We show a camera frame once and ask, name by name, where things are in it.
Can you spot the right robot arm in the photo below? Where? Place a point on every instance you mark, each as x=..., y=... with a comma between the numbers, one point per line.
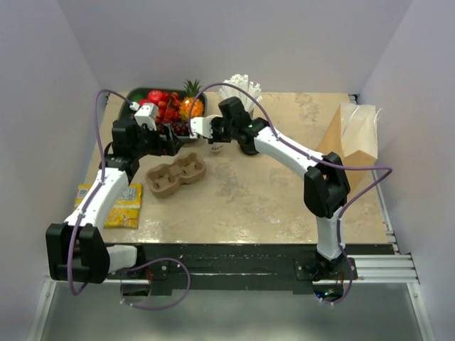
x=325, y=188

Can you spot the black cup lid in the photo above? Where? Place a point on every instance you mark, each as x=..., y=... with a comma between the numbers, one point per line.
x=249, y=149

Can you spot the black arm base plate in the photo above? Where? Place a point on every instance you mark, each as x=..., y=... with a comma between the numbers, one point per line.
x=234, y=267

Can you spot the toy pineapple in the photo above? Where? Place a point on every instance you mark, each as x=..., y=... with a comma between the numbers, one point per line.
x=191, y=107

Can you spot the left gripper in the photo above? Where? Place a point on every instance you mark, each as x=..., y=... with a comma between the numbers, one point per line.
x=168, y=147

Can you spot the dark grapes bunch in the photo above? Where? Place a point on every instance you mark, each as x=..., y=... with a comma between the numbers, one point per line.
x=179, y=128

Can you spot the brown paper bag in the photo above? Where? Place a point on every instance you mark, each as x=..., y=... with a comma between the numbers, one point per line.
x=352, y=134

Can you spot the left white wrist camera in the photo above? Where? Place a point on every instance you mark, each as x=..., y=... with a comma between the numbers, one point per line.
x=145, y=116

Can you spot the brown cardboard cup carrier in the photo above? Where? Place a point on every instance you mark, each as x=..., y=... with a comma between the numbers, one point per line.
x=166, y=179

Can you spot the dark green fruit tray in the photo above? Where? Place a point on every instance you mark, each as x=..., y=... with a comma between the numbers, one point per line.
x=173, y=104

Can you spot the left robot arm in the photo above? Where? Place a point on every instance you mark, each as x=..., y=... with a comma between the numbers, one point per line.
x=75, y=248

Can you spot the yellow snack bag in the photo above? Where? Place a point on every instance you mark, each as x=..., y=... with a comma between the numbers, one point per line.
x=125, y=213

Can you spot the green lime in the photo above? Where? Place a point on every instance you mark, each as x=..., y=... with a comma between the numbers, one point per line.
x=137, y=98

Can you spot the white paper cup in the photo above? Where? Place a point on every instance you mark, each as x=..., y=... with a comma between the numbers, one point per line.
x=216, y=149

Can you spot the white paper straws bundle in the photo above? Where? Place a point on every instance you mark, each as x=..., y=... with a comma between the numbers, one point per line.
x=247, y=91

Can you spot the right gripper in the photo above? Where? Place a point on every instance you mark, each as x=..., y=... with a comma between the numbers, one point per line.
x=215, y=122

